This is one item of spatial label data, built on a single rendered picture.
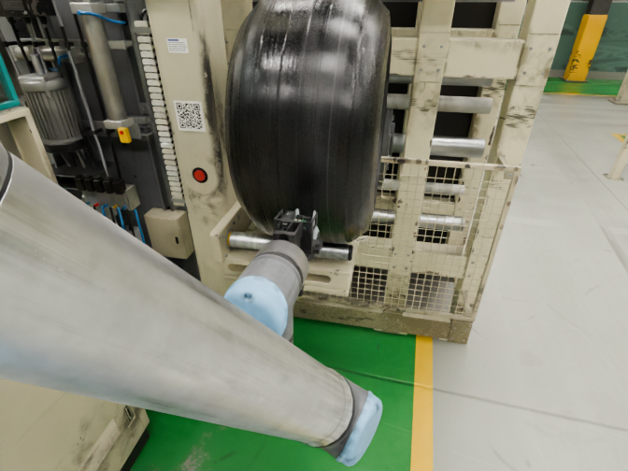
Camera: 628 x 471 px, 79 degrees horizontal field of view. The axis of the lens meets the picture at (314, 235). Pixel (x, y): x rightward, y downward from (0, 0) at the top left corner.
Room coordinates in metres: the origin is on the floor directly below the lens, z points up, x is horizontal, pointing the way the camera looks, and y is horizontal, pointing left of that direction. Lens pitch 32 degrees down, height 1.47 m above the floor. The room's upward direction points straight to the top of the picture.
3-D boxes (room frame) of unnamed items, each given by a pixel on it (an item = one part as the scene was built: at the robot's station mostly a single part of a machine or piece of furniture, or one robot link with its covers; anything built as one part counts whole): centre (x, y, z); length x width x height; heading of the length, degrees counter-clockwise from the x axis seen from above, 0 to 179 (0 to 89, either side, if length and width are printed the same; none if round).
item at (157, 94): (1.02, 0.39, 1.19); 0.05 x 0.04 x 0.48; 168
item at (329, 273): (0.87, 0.07, 0.84); 0.36 x 0.09 x 0.06; 78
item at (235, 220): (1.04, 0.22, 0.90); 0.40 x 0.03 x 0.10; 168
